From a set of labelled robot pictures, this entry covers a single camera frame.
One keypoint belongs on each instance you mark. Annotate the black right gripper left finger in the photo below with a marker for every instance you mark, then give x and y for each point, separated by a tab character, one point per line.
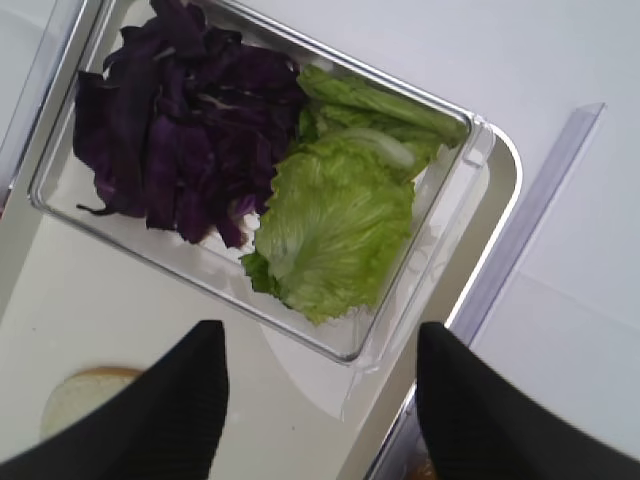
167	424

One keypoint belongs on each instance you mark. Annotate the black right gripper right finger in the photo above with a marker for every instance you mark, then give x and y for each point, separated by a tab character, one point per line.
476	425

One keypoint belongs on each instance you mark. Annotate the green lettuce leaf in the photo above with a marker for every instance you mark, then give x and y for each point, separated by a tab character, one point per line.
340	213

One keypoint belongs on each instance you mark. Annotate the green lettuce pile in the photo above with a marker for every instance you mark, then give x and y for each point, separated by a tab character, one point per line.
349	90

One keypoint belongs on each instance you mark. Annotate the right long clear divider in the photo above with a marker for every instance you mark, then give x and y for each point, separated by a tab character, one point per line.
404	446

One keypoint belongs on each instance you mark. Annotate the bottom bun on tray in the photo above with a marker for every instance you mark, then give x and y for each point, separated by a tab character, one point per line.
80	394

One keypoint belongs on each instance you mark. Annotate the white metal tray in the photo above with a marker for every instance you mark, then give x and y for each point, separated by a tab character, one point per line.
71	302

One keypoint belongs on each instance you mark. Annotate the clear plastic container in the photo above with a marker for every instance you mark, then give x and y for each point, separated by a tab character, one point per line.
61	184

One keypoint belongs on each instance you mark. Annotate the shredded purple cabbage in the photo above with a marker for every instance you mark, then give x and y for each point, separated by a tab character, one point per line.
185	123

